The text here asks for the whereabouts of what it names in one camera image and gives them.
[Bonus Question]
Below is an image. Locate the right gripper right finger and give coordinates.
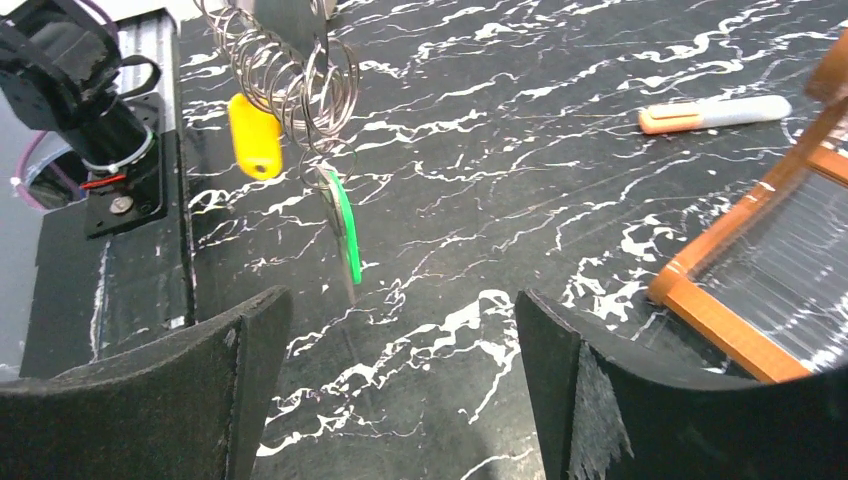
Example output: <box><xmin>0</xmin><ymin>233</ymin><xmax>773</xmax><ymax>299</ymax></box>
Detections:
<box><xmin>515</xmin><ymin>290</ymin><xmax>847</xmax><ymax>479</ymax></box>

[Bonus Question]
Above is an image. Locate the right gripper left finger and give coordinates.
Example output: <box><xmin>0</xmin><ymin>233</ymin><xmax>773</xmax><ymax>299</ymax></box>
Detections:
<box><xmin>1</xmin><ymin>286</ymin><xmax>293</xmax><ymax>479</ymax></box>

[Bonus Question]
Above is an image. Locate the green tagged key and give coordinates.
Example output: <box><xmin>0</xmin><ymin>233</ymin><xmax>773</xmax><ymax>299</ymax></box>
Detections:
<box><xmin>316</xmin><ymin>166</ymin><xmax>362</xmax><ymax>304</ymax></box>

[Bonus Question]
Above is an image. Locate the yellow tagged key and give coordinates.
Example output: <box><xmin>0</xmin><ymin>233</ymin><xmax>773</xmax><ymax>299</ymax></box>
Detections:
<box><xmin>227</xmin><ymin>93</ymin><xmax>284</xmax><ymax>181</ymax></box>

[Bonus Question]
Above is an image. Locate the metal keyring holder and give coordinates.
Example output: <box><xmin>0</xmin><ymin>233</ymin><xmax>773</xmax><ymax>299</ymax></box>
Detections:
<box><xmin>195</xmin><ymin>1</ymin><xmax>361</xmax><ymax>159</ymax></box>

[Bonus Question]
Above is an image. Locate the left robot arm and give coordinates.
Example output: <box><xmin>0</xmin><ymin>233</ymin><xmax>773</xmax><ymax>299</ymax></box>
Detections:
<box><xmin>1</xmin><ymin>1</ymin><xmax>168</xmax><ymax>238</ymax></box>

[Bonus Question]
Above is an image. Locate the orange wooden shelf rack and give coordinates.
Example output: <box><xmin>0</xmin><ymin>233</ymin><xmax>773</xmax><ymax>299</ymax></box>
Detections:
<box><xmin>648</xmin><ymin>38</ymin><xmax>847</xmax><ymax>382</ymax></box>

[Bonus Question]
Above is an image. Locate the orange white marker pen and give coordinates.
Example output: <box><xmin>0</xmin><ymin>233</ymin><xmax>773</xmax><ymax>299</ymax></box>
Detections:
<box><xmin>638</xmin><ymin>95</ymin><xmax>792</xmax><ymax>135</ymax></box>

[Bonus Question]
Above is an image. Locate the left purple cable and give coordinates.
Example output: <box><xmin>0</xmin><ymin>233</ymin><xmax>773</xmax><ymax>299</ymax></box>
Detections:
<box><xmin>9</xmin><ymin>129</ymin><xmax>68</xmax><ymax>213</ymax></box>

